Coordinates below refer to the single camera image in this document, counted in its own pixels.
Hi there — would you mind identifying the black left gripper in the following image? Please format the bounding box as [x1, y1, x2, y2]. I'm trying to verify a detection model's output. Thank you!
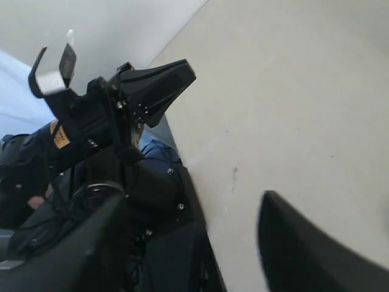
[48, 59, 196, 152]

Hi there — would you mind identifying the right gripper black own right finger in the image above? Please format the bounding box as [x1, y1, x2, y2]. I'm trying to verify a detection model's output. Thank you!
[257, 190, 388, 291]

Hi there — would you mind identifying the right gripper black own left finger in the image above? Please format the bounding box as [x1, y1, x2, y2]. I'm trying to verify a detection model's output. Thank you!
[1, 195, 126, 291]

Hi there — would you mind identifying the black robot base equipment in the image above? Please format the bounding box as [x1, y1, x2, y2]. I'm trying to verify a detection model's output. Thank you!
[0, 145, 227, 292]

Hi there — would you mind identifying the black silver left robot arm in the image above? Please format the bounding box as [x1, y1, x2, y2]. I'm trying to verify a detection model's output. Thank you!
[1, 60, 202, 291]

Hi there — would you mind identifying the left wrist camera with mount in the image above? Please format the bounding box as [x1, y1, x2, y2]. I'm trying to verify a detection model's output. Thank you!
[28, 29, 77, 119]

